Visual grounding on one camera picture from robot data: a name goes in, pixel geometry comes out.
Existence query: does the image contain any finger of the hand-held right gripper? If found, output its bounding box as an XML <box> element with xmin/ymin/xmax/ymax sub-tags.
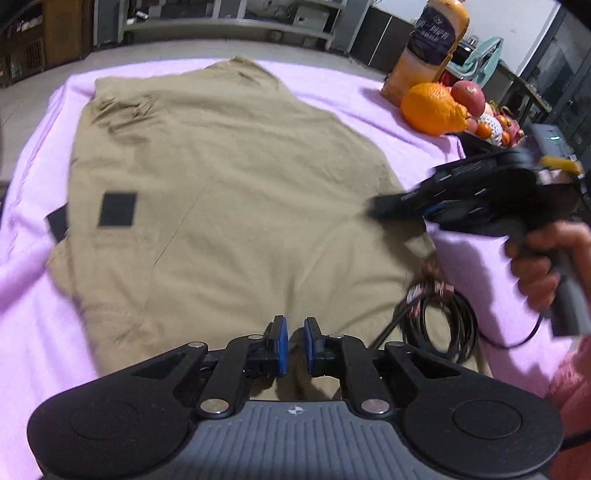
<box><xmin>367</xmin><ymin>189</ymin><xmax>430</xmax><ymax>221</ymax></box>

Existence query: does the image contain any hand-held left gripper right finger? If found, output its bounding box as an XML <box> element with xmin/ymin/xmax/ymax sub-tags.
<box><xmin>303</xmin><ymin>316</ymin><xmax>467</xmax><ymax>416</ymax></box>

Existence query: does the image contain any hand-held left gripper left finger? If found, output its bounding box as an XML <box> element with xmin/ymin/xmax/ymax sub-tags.
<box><xmin>131</xmin><ymin>315</ymin><xmax>289</xmax><ymax>418</ymax></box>

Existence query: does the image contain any khaki garment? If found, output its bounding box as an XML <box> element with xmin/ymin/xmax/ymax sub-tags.
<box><xmin>46</xmin><ymin>55</ymin><xmax>490</xmax><ymax>402</ymax></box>

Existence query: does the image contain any person's right forearm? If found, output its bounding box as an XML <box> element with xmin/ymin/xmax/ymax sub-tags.
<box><xmin>544</xmin><ymin>336</ymin><xmax>591</xmax><ymax>480</ymax></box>

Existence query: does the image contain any person's right hand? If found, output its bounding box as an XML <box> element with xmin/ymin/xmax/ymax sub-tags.
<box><xmin>505</xmin><ymin>220</ymin><xmax>591</xmax><ymax>320</ymax></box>

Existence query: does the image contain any fruit in white foam net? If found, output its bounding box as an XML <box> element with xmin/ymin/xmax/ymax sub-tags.
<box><xmin>475</xmin><ymin>115</ymin><xmax>505</xmax><ymax>143</ymax></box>

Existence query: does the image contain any large knobbly orange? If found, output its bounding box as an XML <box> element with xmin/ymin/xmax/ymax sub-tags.
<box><xmin>401</xmin><ymin>82</ymin><xmax>469</xmax><ymax>136</ymax></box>

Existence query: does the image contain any red apple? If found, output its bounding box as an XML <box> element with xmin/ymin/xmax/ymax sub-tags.
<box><xmin>450</xmin><ymin>79</ymin><xmax>486</xmax><ymax>116</ymax></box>

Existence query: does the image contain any teal plastic chair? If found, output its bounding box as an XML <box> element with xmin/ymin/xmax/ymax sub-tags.
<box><xmin>455</xmin><ymin>36</ymin><xmax>504</xmax><ymax>89</ymax></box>

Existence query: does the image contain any glass door cabinet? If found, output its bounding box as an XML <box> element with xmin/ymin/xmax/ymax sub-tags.
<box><xmin>519</xmin><ymin>7</ymin><xmax>591</xmax><ymax>139</ymax></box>

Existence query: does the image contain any orange juice bottle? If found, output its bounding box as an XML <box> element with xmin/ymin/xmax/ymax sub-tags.
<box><xmin>381</xmin><ymin>0</ymin><xmax>471</xmax><ymax>104</ymax></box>

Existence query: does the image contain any dark low cabinet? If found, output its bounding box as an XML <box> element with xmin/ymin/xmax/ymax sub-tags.
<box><xmin>350</xmin><ymin>6</ymin><xmax>423</xmax><ymax>73</ymax></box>

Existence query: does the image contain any grey media shelf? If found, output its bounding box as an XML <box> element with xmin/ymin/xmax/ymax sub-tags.
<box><xmin>122</xmin><ymin>0</ymin><xmax>340</xmax><ymax>49</ymax></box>

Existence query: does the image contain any pink blanket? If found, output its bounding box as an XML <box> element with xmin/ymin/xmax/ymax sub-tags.
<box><xmin>0</xmin><ymin>58</ymin><xmax>591</xmax><ymax>480</ymax></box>

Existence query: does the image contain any wooden cabinet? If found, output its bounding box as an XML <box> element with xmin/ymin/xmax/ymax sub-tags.
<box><xmin>0</xmin><ymin>0</ymin><xmax>93</xmax><ymax>88</ymax></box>

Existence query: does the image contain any black coiled cable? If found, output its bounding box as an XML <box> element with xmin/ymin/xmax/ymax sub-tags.
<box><xmin>369</xmin><ymin>261</ymin><xmax>542</xmax><ymax>366</ymax></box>

